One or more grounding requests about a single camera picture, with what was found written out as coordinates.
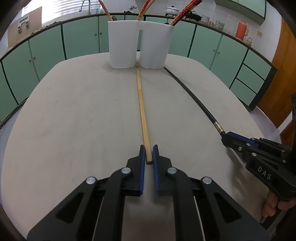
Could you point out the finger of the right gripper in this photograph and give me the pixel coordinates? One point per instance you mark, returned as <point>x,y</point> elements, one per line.
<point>242,138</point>
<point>235,144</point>

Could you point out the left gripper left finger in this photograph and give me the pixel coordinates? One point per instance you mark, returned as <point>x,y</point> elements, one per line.
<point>94,210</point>

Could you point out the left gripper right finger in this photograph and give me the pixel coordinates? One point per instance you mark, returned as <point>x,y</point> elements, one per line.
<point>202,209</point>

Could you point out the black chopstick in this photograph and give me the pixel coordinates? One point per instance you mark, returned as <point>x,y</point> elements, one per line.
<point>199,103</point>

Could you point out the red striped chopstick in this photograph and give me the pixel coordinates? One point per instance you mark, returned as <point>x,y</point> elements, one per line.
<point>188,10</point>
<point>105,10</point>

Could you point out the red floral chopstick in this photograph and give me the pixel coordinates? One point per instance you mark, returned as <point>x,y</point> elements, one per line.
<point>142,10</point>

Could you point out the kitchen faucet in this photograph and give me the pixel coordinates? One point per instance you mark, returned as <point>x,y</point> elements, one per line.
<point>85,6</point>

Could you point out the right hand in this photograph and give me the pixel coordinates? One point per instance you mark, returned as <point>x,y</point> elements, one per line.
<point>272,203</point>

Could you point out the wooden door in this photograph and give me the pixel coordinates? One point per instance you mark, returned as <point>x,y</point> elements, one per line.
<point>276,103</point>

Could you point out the lower green cabinets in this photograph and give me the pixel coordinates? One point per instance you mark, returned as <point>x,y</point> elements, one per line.
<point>243,70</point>

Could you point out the green cabinets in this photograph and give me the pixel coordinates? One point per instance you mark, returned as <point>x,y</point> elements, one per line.
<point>243,70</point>
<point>253,9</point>

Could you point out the glass jar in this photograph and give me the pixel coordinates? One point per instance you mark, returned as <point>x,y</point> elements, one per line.
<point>249,42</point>

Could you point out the orange thermos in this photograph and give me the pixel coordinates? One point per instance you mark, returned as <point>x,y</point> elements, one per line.
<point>242,30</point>

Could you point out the patterned mug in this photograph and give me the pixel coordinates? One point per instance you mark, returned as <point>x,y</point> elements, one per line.
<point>219,25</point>

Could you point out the stacked bowls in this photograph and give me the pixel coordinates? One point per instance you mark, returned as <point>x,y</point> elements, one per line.
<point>205,20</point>

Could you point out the upper green cabinets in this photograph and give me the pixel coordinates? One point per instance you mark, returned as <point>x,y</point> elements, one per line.
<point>253,9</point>

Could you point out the black wok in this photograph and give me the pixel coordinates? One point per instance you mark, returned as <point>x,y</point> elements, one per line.
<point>191,15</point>

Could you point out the white ceramic pot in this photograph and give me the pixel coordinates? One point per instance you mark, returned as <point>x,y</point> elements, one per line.
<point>171,11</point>

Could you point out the white double utensil holder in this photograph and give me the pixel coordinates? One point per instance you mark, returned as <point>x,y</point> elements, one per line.
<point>123,41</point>

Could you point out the cardboard box with appliance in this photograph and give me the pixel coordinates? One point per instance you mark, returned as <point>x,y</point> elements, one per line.
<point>24,26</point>

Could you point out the window blinds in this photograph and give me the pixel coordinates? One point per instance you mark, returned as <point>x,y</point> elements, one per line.
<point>54,9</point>

